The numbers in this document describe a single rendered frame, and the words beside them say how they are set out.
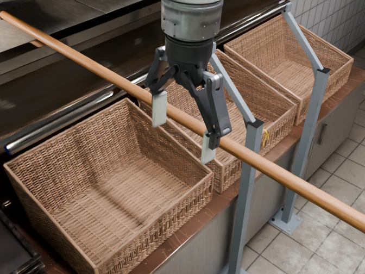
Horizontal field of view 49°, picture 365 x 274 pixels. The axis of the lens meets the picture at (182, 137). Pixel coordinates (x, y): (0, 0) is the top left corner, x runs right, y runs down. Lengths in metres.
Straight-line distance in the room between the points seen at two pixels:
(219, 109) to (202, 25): 0.13
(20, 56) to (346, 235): 1.83
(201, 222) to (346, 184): 1.33
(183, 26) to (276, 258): 1.73
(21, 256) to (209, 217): 0.67
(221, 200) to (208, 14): 1.10
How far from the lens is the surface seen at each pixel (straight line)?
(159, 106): 0.75
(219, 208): 1.57
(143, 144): 1.72
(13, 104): 1.41
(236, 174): 1.65
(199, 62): 0.62
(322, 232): 2.34
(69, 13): 1.61
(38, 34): 1.40
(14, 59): 1.35
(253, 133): 1.37
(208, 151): 0.68
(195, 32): 0.59
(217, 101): 0.62
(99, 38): 1.51
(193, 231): 1.49
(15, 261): 1.24
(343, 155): 2.85
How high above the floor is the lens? 1.76
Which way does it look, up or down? 39 degrees down
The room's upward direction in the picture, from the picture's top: straight up
